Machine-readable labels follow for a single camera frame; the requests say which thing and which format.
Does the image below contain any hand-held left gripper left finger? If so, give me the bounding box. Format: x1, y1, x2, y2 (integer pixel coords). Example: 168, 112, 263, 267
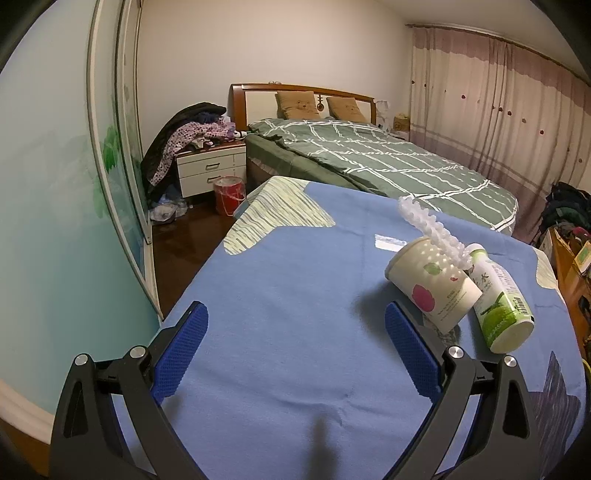
48, 301, 209, 480

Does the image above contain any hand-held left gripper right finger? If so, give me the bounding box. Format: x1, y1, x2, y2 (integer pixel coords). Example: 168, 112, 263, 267
385, 302, 541, 480

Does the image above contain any white paper cup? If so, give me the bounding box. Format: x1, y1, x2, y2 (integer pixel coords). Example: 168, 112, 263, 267
385, 236, 483, 334

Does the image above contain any green label plastic bottle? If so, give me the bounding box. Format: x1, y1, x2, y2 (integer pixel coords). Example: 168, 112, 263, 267
464, 249, 535, 354

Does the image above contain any clear plastic film piece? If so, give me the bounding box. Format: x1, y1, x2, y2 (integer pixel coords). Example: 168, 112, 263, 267
375, 234, 407, 252

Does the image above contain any blue patterned tablecloth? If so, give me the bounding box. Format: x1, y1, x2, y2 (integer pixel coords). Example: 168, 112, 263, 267
111, 175, 583, 480

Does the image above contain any white bumpy silicone brush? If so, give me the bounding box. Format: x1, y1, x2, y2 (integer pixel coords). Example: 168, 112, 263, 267
398, 196, 474, 273

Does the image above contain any clutter on floor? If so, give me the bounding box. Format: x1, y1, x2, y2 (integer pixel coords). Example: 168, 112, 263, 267
150, 198, 188, 224

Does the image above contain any red bucket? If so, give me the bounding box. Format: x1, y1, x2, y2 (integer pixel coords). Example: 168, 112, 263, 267
213, 175, 245, 217

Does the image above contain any wooden cabinet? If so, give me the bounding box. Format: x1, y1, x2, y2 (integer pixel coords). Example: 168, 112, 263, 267
551, 228, 591, 361

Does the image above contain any green plaid duvet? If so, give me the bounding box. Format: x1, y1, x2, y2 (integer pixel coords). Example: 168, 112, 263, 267
245, 117, 519, 232

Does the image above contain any white nightstand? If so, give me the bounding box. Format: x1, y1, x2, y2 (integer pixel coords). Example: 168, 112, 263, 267
175, 141, 247, 198

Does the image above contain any wardrobe sliding door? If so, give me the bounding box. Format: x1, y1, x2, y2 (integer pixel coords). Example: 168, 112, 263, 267
88, 0, 162, 319

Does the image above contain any dark clothes heap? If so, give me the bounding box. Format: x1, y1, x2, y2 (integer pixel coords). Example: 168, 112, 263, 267
538, 182, 591, 241

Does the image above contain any pile of clothes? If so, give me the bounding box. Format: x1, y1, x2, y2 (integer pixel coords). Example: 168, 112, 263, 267
141, 102, 236, 204

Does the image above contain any brown bear pillow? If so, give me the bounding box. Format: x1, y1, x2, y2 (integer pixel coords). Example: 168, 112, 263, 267
276, 91, 320, 118
326, 96, 368, 121

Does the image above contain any pink striped curtain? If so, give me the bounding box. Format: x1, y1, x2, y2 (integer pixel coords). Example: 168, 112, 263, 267
409, 25, 591, 241

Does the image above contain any wooden bed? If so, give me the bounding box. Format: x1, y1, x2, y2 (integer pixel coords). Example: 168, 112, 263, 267
229, 83, 520, 236

